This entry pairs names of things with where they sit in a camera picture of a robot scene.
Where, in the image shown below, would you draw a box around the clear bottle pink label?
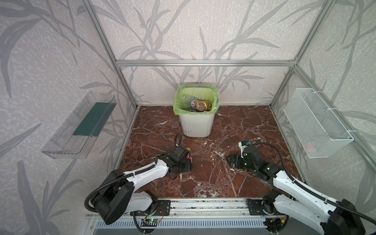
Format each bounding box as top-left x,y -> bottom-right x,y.
185,147 -> 191,159

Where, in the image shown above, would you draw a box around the orange tea bottle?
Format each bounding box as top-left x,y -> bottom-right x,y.
190,99 -> 212,112

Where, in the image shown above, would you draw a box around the clear bottle blue label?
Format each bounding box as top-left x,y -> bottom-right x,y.
180,94 -> 197,109

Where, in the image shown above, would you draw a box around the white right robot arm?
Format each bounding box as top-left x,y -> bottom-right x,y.
226,141 -> 366,235

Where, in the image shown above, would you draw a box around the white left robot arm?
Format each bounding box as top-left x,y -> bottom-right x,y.
84,146 -> 193,225

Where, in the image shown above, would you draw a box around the white plastic trash bin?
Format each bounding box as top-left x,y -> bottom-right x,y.
179,114 -> 215,138

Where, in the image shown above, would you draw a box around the green bin liner bag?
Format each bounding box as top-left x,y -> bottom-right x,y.
173,83 -> 220,116

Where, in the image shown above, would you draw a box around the green circuit board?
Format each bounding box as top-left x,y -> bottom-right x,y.
140,217 -> 163,228

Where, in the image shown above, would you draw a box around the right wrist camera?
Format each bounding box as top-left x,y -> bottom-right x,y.
239,141 -> 252,158

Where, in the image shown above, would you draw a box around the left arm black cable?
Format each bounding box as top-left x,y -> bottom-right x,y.
84,133 -> 184,212

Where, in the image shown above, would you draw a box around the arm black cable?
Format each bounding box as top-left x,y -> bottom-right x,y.
84,133 -> 184,212
252,142 -> 376,225

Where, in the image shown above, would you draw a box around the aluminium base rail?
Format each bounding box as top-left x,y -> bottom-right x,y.
81,198 -> 288,234

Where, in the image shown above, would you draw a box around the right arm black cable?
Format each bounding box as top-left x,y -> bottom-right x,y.
252,142 -> 376,225

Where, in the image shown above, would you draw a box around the white wire mesh basket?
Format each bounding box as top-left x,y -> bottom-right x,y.
284,88 -> 354,159

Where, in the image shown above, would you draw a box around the clear acrylic wall shelf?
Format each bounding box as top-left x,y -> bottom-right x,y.
42,92 -> 117,160

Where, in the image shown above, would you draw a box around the aluminium frame profiles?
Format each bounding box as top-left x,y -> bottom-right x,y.
77,1 -> 376,169

